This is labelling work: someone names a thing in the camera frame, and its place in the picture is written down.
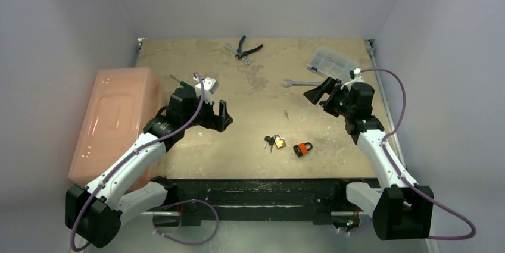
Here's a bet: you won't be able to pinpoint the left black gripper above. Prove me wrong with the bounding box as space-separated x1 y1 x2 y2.
182 92 232 132

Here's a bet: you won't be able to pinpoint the black key bunch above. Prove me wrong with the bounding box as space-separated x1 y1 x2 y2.
264 136 275 153

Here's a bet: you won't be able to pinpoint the orange black padlock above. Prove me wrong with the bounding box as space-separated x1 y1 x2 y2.
292 142 313 158

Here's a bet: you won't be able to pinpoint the brass padlock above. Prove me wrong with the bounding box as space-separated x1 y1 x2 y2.
273 135 286 149

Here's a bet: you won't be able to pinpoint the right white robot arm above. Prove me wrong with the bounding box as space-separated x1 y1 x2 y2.
303 78 434 240

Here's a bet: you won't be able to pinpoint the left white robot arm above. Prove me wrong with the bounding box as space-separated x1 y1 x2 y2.
65 88 233 252

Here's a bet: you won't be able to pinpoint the large silver wrench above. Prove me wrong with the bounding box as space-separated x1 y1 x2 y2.
281 79 323 88

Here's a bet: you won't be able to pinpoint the clear plastic organizer box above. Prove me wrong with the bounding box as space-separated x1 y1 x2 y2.
307 46 360 83

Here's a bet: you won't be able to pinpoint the small silver wrench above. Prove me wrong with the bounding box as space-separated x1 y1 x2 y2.
223 43 252 65

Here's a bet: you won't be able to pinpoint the blue black pliers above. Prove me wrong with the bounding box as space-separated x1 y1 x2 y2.
235 35 264 60

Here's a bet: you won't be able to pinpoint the pink plastic storage box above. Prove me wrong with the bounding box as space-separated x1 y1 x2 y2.
68 68 166 186

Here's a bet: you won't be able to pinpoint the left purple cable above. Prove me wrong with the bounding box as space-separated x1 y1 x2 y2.
70 71 206 253

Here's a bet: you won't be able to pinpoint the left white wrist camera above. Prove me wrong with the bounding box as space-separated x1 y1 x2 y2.
193 76 219 104

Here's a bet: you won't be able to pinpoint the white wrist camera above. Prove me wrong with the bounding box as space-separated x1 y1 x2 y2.
341 68 364 90
193 76 219 104

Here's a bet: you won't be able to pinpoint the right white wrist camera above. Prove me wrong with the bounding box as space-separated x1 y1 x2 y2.
341 68 364 90

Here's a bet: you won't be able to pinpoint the green handled screwdriver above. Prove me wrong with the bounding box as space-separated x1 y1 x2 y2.
170 75 191 88

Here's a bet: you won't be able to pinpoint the aluminium frame rail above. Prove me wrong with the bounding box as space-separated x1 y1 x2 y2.
364 39 406 166

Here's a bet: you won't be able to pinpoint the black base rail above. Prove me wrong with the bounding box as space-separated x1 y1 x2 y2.
154 177 370 229

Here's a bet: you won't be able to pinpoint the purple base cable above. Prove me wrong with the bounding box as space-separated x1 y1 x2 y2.
152 199 220 247

